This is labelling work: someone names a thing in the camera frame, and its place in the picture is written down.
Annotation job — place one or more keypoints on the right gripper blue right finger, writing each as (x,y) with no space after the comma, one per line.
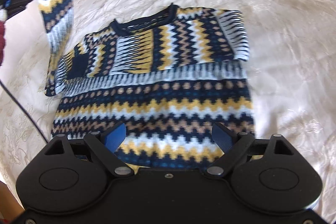
(234,147)

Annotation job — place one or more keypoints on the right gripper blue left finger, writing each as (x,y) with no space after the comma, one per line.
(103,146)

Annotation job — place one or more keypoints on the navy yellow patterned knit sweater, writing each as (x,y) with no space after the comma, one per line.
(168,77)

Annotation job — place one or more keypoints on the white floral bed duvet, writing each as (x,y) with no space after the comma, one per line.
(290,75)

